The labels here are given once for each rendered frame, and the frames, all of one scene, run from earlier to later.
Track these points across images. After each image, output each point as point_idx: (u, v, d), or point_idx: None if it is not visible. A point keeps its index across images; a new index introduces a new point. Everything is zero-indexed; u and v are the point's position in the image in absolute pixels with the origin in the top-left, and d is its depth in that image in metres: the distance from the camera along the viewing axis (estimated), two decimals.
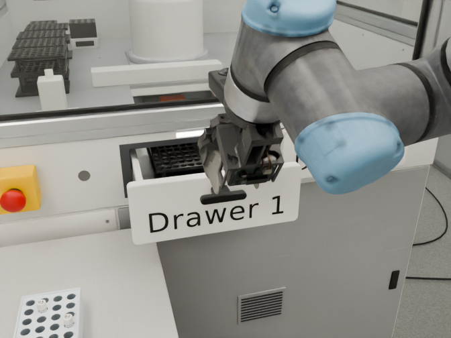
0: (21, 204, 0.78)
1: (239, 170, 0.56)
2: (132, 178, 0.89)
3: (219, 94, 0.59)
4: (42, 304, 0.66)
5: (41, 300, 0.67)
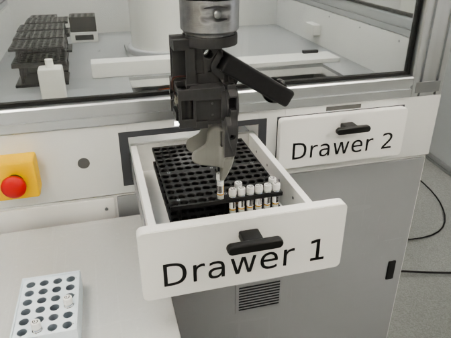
0: (22, 190, 0.80)
1: (173, 87, 0.64)
2: (141, 213, 0.75)
3: None
4: (217, 174, 0.70)
5: None
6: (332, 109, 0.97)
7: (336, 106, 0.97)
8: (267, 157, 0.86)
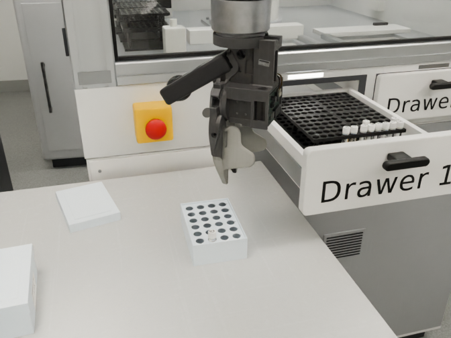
0: (164, 131, 0.89)
1: (270, 96, 0.60)
2: (276, 149, 0.84)
3: (193, 82, 0.63)
4: (352, 127, 0.80)
5: (356, 126, 0.80)
6: (424, 68, 1.06)
7: (427, 65, 1.06)
8: (375, 106, 0.96)
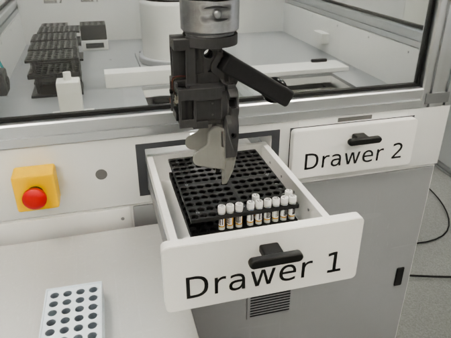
0: (43, 201, 0.81)
1: (173, 87, 0.64)
2: (160, 224, 0.77)
3: None
4: (236, 204, 0.73)
5: (241, 203, 0.73)
6: (343, 120, 0.99)
7: (347, 118, 0.99)
8: (281, 168, 0.88)
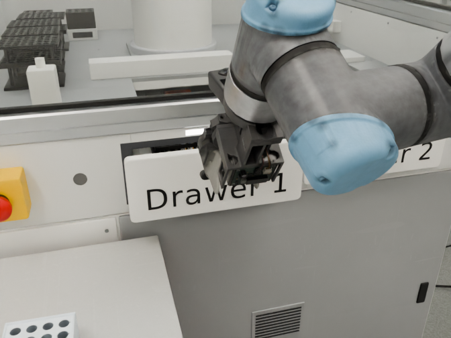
0: (7, 212, 0.67)
1: (239, 170, 0.56)
2: None
3: (219, 94, 0.59)
4: None
5: None
6: None
7: None
8: None
